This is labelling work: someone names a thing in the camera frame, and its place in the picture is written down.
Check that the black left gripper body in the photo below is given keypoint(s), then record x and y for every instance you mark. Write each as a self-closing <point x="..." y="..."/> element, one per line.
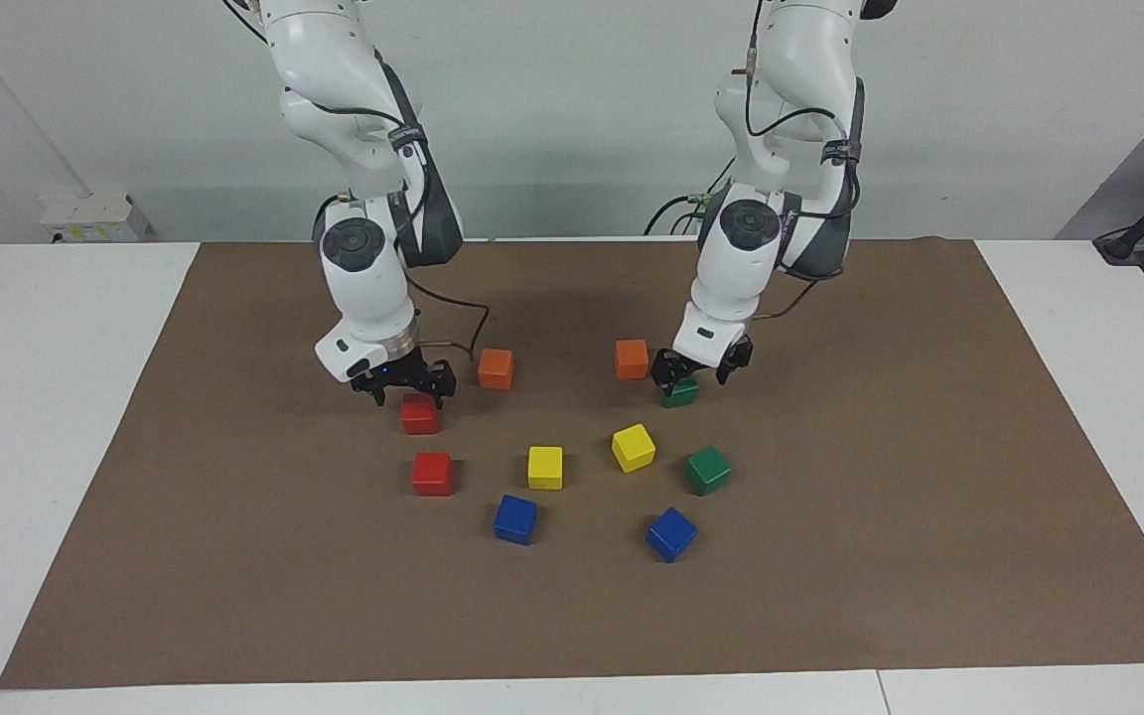
<point x="701" y="369"/>

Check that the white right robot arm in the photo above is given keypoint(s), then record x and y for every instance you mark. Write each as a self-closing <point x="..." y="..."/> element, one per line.
<point x="363" y="288"/>

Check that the brown paper mat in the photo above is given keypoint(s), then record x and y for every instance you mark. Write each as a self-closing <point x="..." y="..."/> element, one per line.
<point x="830" y="596"/>

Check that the white box yellow labels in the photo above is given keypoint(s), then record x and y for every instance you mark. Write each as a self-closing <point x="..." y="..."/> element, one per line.
<point x="95" y="216"/>

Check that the orange wooden cube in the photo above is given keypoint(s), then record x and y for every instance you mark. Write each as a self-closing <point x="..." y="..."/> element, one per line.
<point x="632" y="358"/>
<point x="496" y="368"/>

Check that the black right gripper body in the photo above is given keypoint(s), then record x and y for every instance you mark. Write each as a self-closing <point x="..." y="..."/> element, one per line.
<point x="403" y="373"/>

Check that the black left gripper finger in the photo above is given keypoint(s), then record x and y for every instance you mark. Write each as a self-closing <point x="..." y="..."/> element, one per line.
<point x="664" y="375"/>
<point x="739" y="362"/>

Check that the yellow wooden cube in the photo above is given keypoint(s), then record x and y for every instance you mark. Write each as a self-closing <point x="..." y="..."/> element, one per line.
<point x="634" y="447"/>
<point x="545" y="467"/>

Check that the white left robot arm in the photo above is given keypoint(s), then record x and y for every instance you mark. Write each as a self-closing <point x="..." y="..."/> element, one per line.
<point x="741" y="268"/>

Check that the red wooden cube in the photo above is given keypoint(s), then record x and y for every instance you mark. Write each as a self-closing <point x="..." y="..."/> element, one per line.
<point x="420" y="415"/>
<point x="432" y="474"/>

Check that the blue wooden cube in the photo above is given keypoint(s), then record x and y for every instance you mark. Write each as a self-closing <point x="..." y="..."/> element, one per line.
<point x="515" y="519"/>
<point x="671" y="534"/>

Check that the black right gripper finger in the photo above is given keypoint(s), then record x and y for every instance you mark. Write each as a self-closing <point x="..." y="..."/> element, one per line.
<point x="444" y="382"/>
<point x="380" y="397"/>

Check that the green wooden cube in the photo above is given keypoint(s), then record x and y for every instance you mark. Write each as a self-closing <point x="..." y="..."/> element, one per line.
<point x="707" y="470"/>
<point x="680" y="394"/>

